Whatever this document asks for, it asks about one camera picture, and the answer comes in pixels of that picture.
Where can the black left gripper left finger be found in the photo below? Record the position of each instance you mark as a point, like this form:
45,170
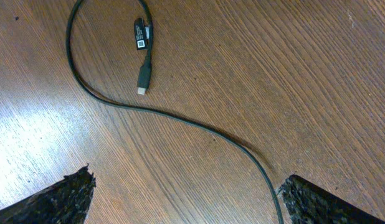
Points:
66,201

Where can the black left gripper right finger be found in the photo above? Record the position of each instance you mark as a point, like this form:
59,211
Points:
309,203

